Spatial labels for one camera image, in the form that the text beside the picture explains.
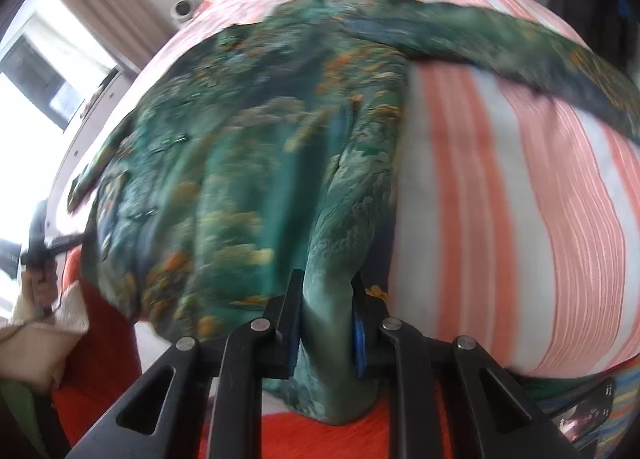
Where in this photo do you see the pink striped bed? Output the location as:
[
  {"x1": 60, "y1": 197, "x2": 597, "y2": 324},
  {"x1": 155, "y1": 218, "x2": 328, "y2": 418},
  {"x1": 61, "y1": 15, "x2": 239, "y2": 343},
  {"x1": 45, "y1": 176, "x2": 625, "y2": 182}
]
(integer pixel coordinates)
[{"x1": 45, "y1": 0, "x2": 640, "y2": 380}]

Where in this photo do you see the person's left hand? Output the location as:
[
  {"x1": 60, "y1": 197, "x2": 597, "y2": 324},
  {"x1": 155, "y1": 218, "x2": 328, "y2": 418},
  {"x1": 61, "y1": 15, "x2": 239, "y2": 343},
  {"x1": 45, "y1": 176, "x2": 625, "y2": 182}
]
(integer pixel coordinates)
[{"x1": 20, "y1": 261, "x2": 60, "y2": 320}]

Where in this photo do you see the beige curtain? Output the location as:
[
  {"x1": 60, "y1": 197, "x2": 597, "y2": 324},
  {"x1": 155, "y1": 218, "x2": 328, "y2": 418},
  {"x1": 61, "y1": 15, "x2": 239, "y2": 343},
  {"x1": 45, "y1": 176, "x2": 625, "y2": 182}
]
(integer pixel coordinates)
[{"x1": 47, "y1": 0, "x2": 176, "y2": 74}]

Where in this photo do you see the green floral garment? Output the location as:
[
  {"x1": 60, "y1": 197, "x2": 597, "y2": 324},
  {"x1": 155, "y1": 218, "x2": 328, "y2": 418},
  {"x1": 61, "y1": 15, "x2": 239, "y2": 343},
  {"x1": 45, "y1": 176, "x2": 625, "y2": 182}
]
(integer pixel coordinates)
[{"x1": 67, "y1": 0, "x2": 640, "y2": 427}]

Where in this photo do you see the black smartphone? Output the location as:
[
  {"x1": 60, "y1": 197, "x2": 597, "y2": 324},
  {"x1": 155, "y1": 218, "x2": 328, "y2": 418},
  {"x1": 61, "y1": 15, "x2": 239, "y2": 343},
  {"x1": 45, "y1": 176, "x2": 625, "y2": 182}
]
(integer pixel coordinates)
[{"x1": 547, "y1": 378, "x2": 617, "y2": 445}]

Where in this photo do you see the small white fan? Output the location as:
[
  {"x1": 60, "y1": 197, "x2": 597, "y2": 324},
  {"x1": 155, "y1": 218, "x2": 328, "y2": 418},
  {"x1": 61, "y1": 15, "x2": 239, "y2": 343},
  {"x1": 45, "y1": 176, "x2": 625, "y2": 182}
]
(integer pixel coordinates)
[{"x1": 170, "y1": 0, "x2": 196, "y2": 24}]

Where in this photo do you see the multicoloured striped cloth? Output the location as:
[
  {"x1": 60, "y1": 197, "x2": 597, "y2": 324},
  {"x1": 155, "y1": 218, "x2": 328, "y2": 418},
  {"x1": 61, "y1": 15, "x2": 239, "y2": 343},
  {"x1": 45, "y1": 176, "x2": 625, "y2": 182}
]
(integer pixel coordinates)
[{"x1": 530, "y1": 364, "x2": 640, "y2": 459}]

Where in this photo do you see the person's left forearm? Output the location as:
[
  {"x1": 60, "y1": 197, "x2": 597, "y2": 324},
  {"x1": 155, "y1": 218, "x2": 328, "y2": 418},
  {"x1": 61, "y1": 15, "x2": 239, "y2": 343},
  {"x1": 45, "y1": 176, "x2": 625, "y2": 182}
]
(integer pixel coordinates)
[{"x1": 0, "y1": 319, "x2": 68, "y2": 390}]

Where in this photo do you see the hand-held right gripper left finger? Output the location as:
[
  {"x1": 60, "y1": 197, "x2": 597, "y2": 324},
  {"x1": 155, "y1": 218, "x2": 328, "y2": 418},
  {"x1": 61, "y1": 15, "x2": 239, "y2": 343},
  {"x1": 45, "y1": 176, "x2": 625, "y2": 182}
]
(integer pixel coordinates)
[{"x1": 65, "y1": 269, "x2": 306, "y2": 459}]

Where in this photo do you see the white fleece cloth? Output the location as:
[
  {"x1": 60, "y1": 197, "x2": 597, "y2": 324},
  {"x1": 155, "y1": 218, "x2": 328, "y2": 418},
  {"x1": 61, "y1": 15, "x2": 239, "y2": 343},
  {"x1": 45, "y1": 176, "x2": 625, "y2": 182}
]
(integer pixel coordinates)
[{"x1": 50, "y1": 283, "x2": 92, "y2": 336}]

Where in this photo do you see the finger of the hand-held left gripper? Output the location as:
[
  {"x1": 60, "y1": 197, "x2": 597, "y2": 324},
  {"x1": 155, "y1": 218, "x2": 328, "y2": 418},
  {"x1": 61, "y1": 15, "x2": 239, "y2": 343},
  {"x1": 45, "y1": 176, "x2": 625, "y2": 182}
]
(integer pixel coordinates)
[{"x1": 47, "y1": 233, "x2": 86, "y2": 256}]

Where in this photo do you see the window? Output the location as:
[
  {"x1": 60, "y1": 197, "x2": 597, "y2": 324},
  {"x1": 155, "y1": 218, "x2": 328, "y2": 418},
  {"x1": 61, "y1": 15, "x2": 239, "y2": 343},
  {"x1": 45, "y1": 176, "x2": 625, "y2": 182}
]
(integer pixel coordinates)
[{"x1": 0, "y1": 14, "x2": 121, "y2": 240}]

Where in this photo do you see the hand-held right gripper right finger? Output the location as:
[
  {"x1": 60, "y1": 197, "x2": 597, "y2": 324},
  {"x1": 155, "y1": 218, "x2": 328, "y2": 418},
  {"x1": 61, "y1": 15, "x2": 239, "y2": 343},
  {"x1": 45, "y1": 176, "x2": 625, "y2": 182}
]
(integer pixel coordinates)
[{"x1": 350, "y1": 271, "x2": 581, "y2": 459}]

